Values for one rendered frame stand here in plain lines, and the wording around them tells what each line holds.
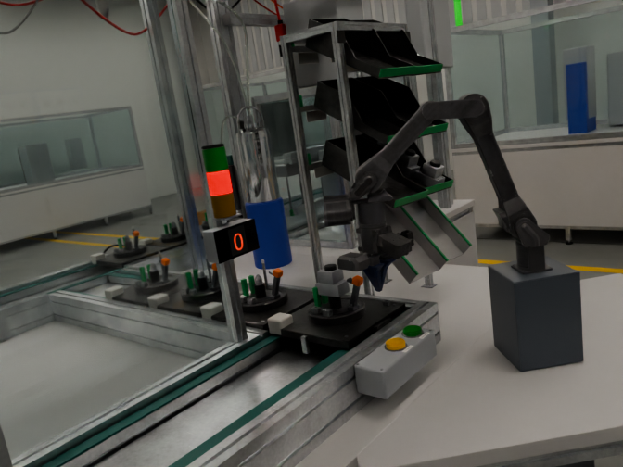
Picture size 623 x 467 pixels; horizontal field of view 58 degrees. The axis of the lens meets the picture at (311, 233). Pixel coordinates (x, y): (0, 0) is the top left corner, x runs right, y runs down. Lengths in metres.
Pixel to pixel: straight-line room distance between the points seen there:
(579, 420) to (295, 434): 0.50
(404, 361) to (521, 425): 0.24
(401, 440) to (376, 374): 0.13
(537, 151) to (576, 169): 0.35
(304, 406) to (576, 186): 4.41
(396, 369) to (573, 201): 4.25
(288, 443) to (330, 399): 0.12
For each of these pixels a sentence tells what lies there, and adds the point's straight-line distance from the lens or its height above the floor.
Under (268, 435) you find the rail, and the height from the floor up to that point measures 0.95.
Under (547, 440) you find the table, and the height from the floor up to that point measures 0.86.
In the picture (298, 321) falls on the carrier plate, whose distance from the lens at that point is 1.37.
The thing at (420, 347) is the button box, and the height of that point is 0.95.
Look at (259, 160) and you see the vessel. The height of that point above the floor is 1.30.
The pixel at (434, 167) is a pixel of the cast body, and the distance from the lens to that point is 1.59.
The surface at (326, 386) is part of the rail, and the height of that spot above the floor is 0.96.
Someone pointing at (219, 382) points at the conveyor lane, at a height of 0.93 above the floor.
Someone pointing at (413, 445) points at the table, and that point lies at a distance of 1.07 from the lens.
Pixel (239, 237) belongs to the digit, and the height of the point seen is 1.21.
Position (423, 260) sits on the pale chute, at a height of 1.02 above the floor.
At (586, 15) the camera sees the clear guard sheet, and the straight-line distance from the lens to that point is 5.17.
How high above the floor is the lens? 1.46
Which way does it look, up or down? 12 degrees down
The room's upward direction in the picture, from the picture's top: 8 degrees counter-clockwise
